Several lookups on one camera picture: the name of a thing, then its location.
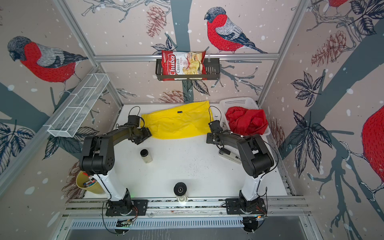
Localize yellow shorts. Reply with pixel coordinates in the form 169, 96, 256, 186
142, 101, 212, 140

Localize white plastic basket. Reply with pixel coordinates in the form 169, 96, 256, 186
218, 96, 271, 136

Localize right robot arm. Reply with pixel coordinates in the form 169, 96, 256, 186
206, 131, 275, 213

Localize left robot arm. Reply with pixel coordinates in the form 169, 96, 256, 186
79, 125, 152, 212

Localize red shorts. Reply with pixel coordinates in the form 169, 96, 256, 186
226, 107, 268, 136

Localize small black-lid jar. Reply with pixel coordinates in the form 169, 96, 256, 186
140, 149, 153, 164

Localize grey stapler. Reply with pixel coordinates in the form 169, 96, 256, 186
219, 148, 242, 165

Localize yellow marker cup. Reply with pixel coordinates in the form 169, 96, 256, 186
76, 171, 105, 194

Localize red chips bag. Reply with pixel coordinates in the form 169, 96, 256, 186
161, 51, 207, 81

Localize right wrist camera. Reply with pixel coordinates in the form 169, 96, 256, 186
209, 120, 223, 134

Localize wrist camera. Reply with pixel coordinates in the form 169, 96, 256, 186
126, 115, 141, 128
209, 120, 223, 134

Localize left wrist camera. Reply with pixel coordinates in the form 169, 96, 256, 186
126, 115, 141, 128

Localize black round camera knob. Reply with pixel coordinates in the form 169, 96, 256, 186
174, 182, 188, 203

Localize white wire mesh shelf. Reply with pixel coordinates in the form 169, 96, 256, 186
48, 73, 110, 138

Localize black wall basket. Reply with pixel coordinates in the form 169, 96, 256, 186
155, 58, 221, 81

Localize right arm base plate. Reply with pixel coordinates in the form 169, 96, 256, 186
222, 198, 267, 215

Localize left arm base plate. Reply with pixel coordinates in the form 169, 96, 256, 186
106, 200, 149, 217

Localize aluminium front rail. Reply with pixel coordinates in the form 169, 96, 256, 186
62, 196, 312, 218

